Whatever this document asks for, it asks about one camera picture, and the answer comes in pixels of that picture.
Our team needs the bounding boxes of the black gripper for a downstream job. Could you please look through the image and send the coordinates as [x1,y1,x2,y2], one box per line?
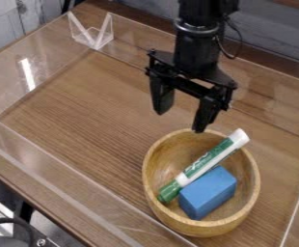
[146,17,238,133]

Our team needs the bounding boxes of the clear acrylic corner bracket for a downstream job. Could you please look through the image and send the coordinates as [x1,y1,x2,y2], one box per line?
[67,12,114,50]

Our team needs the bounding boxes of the blue rectangular block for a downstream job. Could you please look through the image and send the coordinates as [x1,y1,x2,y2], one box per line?
[178,166,238,221]

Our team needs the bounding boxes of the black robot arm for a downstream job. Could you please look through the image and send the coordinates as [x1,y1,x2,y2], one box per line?
[146,0,239,133]

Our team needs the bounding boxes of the clear acrylic tray wall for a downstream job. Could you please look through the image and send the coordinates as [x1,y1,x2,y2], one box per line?
[0,123,196,247]

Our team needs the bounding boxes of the green white marker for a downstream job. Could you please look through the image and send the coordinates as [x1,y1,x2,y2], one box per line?
[158,128,250,204]

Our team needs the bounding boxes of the black cable lower left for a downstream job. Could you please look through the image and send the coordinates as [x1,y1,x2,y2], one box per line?
[0,217,34,247]

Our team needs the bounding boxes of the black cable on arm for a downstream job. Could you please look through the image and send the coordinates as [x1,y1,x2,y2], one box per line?
[215,15,245,61]

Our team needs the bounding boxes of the brown wooden bowl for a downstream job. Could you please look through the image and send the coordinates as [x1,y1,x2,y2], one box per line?
[142,129,261,237]

